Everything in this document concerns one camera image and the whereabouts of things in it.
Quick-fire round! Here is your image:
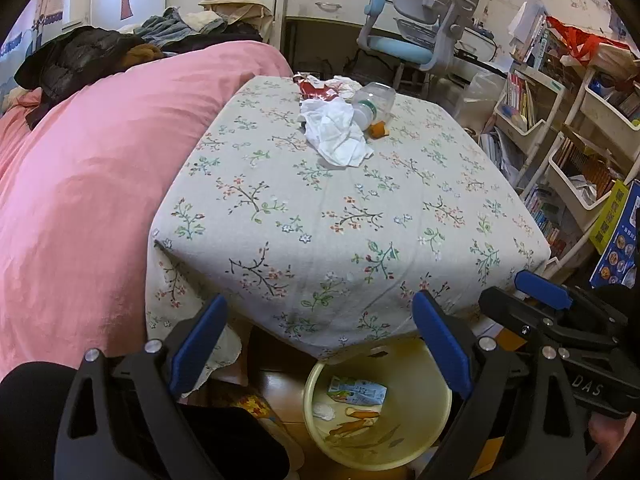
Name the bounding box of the blue printed box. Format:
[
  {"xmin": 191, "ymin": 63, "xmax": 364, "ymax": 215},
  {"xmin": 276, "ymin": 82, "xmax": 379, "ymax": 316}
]
[{"xmin": 590, "ymin": 195, "xmax": 640, "ymax": 288}]

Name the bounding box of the row of colourful books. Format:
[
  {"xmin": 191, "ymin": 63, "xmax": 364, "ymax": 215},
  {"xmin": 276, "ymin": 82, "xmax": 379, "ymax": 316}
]
[{"xmin": 505, "ymin": 72, "xmax": 538, "ymax": 128}]

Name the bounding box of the beige garment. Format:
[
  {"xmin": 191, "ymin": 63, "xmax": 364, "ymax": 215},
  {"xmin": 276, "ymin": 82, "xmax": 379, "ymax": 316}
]
[{"xmin": 197, "ymin": 0, "xmax": 273, "ymax": 36}]

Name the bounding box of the person's black trouser leg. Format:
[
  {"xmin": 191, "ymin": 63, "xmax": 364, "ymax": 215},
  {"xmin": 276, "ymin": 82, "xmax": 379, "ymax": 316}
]
[{"xmin": 0, "ymin": 360, "xmax": 291, "ymax": 480}]

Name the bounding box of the floral tablecloth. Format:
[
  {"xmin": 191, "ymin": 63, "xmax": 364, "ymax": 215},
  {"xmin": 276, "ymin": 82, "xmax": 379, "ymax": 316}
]
[{"xmin": 145, "ymin": 75, "xmax": 552, "ymax": 406}]

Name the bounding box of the pink bed blanket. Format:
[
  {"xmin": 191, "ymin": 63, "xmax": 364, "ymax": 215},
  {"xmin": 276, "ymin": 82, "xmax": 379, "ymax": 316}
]
[{"xmin": 0, "ymin": 42, "xmax": 296, "ymax": 396}]

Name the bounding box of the yellow green printed box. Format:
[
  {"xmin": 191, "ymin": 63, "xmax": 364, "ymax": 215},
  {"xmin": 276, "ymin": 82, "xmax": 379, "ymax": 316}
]
[{"xmin": 589, "ymin": 180, "xmax": 631, "ymax": 253}]

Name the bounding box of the clear plastic bottle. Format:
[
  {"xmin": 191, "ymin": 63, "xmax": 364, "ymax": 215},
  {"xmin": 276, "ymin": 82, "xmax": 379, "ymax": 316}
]
[{"xmin": 351, "ymin": 81, "xmax": 397, "ymax": 131}]

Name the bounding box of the blue denim garment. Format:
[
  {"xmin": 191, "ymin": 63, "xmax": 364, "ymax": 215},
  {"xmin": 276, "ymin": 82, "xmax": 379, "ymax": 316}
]
[{"xmin": 135, "ymin": 7, "xmax": 226, "ymax": 46}]

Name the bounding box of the pink curtain with whale print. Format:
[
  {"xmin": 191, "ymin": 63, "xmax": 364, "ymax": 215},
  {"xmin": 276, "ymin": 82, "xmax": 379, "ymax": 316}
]
[{"xmin": 0, "ymin": 0, "xmax": 93, "ymax": 86}]

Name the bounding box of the red bag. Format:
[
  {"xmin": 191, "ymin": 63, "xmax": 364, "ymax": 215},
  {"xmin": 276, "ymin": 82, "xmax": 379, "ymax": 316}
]
[{"xmin": 546, "ymin": 15, "xmax": 631, "ymax": 63}]

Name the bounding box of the shelf of upright books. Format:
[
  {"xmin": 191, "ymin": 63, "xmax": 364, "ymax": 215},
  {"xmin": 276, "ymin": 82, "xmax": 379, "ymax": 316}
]
[{"xmin": 510, "ymin": 0, "xmax": 556, "ymax": 68}]

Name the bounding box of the black puffer jacket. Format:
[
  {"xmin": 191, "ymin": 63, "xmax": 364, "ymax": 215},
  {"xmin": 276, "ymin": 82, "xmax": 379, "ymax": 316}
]
[{"xmin": 14, "ymin": 26, "xmax": 151, "ymax": 106}]

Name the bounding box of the wide white book rack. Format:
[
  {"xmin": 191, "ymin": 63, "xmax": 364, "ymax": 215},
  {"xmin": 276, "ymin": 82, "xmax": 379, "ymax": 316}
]
[{"xmin": 520, "ymin": 67, "xmax": 640, "ymax": 281}]

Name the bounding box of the blue milk carton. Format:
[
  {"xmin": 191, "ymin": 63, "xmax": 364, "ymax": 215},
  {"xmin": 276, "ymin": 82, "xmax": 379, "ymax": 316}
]
[{"xmin": 327, "ymin": 377, "xmax": 388, "ymax": 406}]

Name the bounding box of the red snack wrapper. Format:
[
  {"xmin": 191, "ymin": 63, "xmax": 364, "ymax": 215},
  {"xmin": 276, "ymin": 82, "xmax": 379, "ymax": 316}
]
[{"xmin": 292, "ymin": 72, "xmax": 341, "ymax": 101}]

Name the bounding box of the stack of blue books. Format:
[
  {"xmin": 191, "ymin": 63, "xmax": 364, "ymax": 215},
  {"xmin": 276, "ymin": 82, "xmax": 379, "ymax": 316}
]
[{"xmin": 522, "ymin": 185, "xmax": 568, "ymax": 256}]

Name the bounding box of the black garment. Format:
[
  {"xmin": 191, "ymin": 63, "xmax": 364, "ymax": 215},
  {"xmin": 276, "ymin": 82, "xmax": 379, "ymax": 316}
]
[{"xmin": 160, "ymin": 27, "xmax": 266, "ymax": 56}]

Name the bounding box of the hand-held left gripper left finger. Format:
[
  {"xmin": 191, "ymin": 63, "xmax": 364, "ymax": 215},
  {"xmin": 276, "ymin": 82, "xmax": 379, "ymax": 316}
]
[{"xmin": 54, "ymin": 294, "xmax": 228, "ymax": 480}]

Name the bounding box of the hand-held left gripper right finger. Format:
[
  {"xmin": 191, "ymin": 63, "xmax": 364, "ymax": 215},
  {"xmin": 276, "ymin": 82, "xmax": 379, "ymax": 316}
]
[{"xmin": 411, "ymin": 290, "xmax": 591, "ymax": 480}]

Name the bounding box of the yellow plastic basin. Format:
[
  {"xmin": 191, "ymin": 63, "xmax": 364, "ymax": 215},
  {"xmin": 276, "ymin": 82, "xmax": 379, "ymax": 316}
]
[{"xmin": 303, "ymin": 337, "xmax": 453, "ymax": 472}]

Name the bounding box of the colourful printed item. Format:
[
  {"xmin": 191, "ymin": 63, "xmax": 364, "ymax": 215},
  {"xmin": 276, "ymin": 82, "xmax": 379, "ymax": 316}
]
[{"xmin": 230, "ymin": 392, "xmax": 281, "ymax": 426}]

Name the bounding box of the white desk with drawer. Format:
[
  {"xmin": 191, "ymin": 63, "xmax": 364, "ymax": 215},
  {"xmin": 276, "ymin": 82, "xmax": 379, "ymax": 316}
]
[{"xmin": 282, "ymin": 0, "xmax": 501, "ymax": 78}]

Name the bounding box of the brown plush item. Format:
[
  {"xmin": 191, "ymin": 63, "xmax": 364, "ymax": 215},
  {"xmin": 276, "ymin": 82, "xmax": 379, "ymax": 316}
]
[{"xmin": 122, "ymin": 42, "xmax": 166, "ymax": 68}]

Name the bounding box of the translucent plastic bag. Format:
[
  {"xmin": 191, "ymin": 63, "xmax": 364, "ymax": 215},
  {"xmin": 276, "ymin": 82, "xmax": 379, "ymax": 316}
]
[{"xmin": 450, "ymin": 70, "xmax": 506, "ymax": 133}]

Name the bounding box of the grey and blue desk chair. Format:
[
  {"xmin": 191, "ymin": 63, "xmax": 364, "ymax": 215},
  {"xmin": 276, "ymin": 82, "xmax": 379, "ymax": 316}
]
[{"xmin": 356, "ymin": 0, "xmax": 482, "ymax": 96}]

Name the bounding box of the cream tote bag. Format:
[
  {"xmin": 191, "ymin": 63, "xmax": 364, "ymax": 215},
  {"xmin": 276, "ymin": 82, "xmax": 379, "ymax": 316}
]
[{"xmin": 560, "ymin": 40, "xmax": 640, "ymax": 73}]

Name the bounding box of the white crumpled cloth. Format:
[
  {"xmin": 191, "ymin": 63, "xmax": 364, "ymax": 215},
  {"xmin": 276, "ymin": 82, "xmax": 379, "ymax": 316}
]
[{"xmin": 327, "ymin": 75, "xmax": 363, "ymax": 98}]

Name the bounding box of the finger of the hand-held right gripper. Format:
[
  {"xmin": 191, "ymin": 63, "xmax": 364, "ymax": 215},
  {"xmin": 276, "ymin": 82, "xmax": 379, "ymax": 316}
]
[
  {"xmin": 479, "ymin": 287, "xmax": 566, "ymax": 342},
  {"xmin": 514, "ymin": 270, "xmax": 576, "ymax": 311}
]

